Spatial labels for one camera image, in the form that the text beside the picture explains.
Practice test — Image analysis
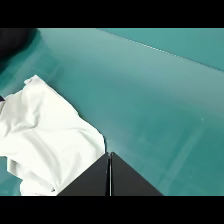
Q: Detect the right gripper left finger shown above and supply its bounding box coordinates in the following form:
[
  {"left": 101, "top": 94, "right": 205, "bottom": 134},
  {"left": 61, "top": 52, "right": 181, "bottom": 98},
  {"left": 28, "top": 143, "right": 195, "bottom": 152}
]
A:
[{"left": 57, "top": 152, "right": 111, "bottom": 197}]

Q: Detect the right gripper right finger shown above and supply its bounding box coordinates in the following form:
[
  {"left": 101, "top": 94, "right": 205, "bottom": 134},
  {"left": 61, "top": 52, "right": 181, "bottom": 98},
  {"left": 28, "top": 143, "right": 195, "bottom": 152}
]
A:
[{"left": 110, "top": 151, "right": 164, "bottom": 197}]

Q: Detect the white shirt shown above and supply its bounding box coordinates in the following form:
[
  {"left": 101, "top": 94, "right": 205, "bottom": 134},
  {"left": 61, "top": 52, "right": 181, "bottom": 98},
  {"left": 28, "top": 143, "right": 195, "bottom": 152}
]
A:
[{"left": 0, "top": 74, "right": 107, "bottom": 197}]

